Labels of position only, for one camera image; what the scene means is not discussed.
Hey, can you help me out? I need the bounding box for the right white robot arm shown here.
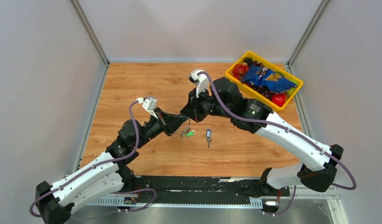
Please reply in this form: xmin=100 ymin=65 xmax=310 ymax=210
xmin=181 ymin=74 xmax=343 ymax=195

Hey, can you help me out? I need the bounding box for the silver metal keyring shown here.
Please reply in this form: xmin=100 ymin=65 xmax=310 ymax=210
xmin=173 ymin=118 xmax=191 ymax=138

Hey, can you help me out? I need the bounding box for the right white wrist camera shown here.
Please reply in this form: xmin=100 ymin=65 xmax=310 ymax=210
xmin=188 ymin=69 xmax=209 ymax=98

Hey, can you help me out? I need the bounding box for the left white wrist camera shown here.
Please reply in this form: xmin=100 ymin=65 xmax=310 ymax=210
xmin=136 ymin=96 xmax=158 ymax=119

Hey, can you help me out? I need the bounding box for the green fruit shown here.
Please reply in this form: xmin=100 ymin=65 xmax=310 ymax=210
xmin=286 ymin=80 xmax=298 ymax=97

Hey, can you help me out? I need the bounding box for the green key tag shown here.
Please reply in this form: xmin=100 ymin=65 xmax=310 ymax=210
xmin=185 ymin=130 xmax=196 ymax=138

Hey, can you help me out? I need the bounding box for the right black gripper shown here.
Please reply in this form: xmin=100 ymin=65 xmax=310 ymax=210
xmin=180 ymin=86 xmax=232 ymax=123

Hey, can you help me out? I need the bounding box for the blue snack bag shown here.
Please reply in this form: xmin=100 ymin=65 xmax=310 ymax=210
xmin=241 ymin=66 xmax=298 ymax=94

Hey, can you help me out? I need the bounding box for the yellow plastic basket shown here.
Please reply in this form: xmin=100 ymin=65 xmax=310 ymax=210
xmin=225 ymin=51 xmax=304 ymax=112

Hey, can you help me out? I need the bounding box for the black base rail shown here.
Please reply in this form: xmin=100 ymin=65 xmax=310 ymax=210
xmin=134 ymin=175 xmax=290 ymax=209

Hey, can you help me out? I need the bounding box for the blue key tag with key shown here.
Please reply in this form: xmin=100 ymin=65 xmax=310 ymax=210
xmin=206 ymin=129 xmax=212 ymax=148

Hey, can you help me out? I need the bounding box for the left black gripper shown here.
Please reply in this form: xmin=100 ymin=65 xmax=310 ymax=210
xmin=134 ymin=107 xmax=188 ymax=149

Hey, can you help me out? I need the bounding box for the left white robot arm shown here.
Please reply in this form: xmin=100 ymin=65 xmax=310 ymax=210
xmin=29 ymin=107 xmax=189 ymax=224

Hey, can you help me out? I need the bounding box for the dark grape bunch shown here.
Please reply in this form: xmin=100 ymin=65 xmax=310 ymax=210
xmin=241 ymin=57 xmax=273 ymax=99

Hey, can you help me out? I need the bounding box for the red apple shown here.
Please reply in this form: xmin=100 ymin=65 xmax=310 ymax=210
xmin=271 ymin=94 xmax=287 ymax=107

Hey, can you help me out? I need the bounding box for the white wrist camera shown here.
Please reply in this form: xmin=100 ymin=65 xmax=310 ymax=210
xmin=188 ymin=69 xmax=209 ymax=98
xmin=136 ymin=96 xmax=158 ymax=119

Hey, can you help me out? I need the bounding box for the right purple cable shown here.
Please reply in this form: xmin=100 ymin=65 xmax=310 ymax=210
xmin=197 ymin=70 xmax=357 ymax=217

